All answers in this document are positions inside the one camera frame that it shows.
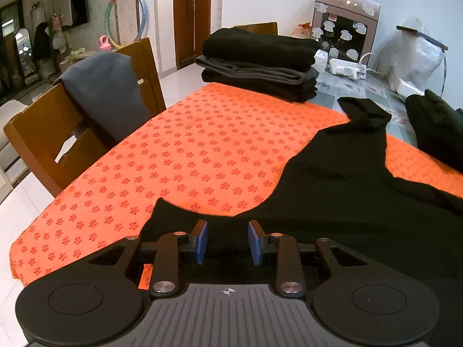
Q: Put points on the left stack folded dark clothes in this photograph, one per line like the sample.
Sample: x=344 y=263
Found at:
x=256 y=48

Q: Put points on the white box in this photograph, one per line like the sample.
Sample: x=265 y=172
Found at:
x=410 y=87

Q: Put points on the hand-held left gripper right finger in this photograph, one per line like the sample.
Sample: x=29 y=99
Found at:
x=255 y=242

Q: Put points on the brown wooden door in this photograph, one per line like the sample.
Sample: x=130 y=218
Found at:
x=190 y=18

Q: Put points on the orange flower-print mat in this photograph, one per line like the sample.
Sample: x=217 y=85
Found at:
x=181 y=151

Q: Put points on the checkered floral tablecloth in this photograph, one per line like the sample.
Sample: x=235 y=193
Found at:
x=358 y=90

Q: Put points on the white seat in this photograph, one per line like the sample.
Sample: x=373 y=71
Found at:
x=9 y=141

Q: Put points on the pink water dispenser with stickers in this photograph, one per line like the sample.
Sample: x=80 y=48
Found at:
x=343 y=25

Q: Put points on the white power strip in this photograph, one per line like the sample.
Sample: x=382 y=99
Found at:
x=345 y=68

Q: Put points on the orange and white snack bag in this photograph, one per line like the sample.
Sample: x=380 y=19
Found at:
x=304 y=29

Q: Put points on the pastel hula hoop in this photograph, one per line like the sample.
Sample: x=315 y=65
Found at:
x=144 y=7

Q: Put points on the low wooden cabinet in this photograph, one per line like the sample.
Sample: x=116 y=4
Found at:
x=79 y=59

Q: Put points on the wall television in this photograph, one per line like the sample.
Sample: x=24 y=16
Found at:
x=79 y=7

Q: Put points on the grey garment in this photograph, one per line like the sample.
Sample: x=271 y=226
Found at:
x=253 y=72

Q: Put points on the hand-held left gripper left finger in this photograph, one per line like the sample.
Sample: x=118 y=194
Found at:
x=200 y=240

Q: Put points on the white tissue pack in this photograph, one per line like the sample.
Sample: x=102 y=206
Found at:
x=321 y=61

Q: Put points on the wooden chair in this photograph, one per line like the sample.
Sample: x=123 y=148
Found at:
x=258 y=28
x=43 y=126

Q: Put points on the standing mirror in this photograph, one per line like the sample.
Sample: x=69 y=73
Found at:
x=23 y=52

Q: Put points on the black garment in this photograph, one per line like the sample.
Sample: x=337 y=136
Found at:
x=343 y=188
x=260 y=86
x=434 y=115

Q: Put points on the pink kettlebell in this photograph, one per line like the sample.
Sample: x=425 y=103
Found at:
x=104 y=44

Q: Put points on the white plastic bag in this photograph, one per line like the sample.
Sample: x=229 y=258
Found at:
x=412 y=61

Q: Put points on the coat rack with clothes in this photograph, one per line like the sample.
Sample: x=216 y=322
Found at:
x=43 y=43

